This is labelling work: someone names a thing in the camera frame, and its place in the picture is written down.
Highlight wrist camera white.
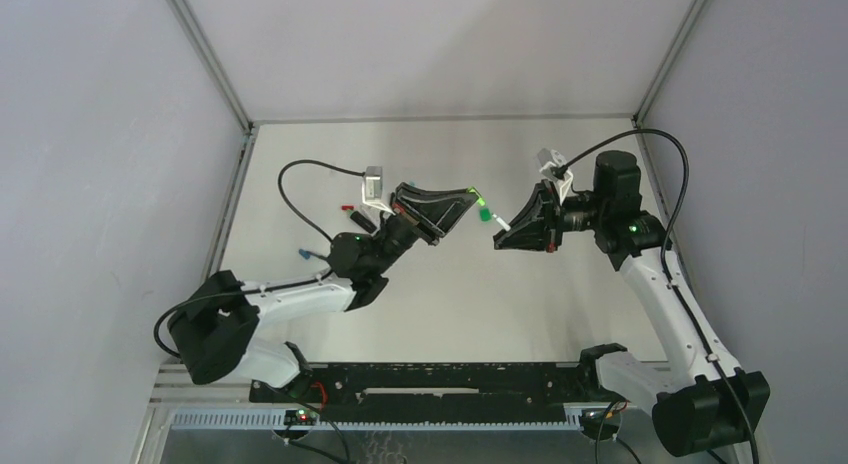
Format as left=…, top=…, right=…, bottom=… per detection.
left=536, top=148, right=574, bottom=202
left=361, top=166, right=393, bottom=214

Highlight left camera black cable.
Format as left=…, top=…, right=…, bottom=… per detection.
left=153, top=159, right=367, bottom=360

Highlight blue black pen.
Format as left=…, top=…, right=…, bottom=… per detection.
left=298, top=249, right=328, bottom=262

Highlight black marker red cap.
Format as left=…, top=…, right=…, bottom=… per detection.
left=341, top=205, right=378, bottom=234

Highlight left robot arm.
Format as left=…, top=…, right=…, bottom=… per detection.
left=161, top=183, right=479, bottom=388

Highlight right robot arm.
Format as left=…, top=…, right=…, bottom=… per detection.
left=494, top=149, right=770, bottom=457

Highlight aluminium frame rails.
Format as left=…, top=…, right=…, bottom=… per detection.
left=132, top=361, right=757, bottom=464

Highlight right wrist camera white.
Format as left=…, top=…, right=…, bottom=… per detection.
left=536, top=148, right=574, bottom=202

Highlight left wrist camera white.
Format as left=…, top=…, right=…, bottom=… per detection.
left=361, top=166, right=393, bottom=214

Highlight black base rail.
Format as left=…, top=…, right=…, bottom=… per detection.
left=249, top=362, right=617, bottom=425

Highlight small circuit board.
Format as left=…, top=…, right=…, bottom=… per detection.
left=283, top=409, right=320, bottom=427

